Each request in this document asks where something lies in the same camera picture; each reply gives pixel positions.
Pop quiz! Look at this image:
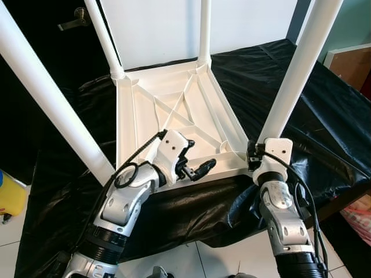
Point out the black plastic cover sheet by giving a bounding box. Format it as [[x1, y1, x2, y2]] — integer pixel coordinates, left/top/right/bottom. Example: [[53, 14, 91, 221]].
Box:
[[14, 39, 371, 278]]

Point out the dark wooden table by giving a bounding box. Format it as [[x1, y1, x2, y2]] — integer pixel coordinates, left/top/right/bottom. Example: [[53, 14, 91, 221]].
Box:
[[316, 185, 371, 226]]

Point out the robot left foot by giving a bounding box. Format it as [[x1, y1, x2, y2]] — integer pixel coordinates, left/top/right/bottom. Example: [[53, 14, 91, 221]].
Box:
[[148, 266, 174, 278]]

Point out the red plastic bag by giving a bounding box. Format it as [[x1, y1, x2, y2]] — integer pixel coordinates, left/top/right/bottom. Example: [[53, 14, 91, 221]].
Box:
[[339, 200, 371, 244]]

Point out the brown wooden cabinet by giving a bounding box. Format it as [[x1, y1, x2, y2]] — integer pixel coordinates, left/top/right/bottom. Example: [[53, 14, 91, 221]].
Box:
[[323, 43, 371, 90]]

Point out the yellow plastic container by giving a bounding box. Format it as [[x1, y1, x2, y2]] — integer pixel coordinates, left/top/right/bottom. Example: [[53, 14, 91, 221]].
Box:
[[0, 171, 28, 216]]

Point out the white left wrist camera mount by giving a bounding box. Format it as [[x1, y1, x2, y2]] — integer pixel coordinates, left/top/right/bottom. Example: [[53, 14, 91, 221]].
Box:
[[152, 130, 189, 186]]

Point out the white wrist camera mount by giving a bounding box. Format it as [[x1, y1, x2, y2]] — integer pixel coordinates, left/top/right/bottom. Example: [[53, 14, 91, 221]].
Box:
[[253, 138, 293, 183], [152, 130, 189, 186]]

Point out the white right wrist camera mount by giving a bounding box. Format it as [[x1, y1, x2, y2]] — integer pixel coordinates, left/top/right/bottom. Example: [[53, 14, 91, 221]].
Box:
[[253, 138, 293, 183]]

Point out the brass door handle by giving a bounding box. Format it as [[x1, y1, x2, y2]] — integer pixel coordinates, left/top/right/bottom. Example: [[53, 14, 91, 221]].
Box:
[[57, 9, 90, 31]]

